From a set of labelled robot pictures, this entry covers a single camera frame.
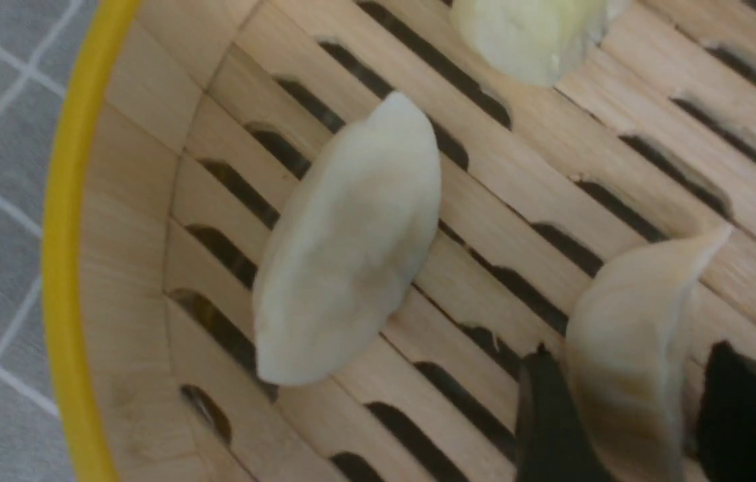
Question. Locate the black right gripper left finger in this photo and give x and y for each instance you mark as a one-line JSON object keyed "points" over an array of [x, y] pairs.
{"points": [[551, 442]]}

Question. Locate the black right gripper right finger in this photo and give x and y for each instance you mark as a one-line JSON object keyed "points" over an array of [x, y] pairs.
{"points": [[726, 422]]}

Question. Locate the cream white dumpling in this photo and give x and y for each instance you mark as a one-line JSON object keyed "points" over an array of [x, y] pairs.
{"points": [[626, 344]]}

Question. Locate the greenish white dumpling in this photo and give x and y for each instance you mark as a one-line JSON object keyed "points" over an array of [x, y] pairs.
{"points": [[534, 42]]}

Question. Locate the yellow rimmed bamboo steamer tray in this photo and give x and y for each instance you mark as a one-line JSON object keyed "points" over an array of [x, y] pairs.
{"points": [[184, 128]]}

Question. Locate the grey checked tablecloth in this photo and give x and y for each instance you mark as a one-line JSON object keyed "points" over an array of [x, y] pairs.
{"points": [[38, 44]]}

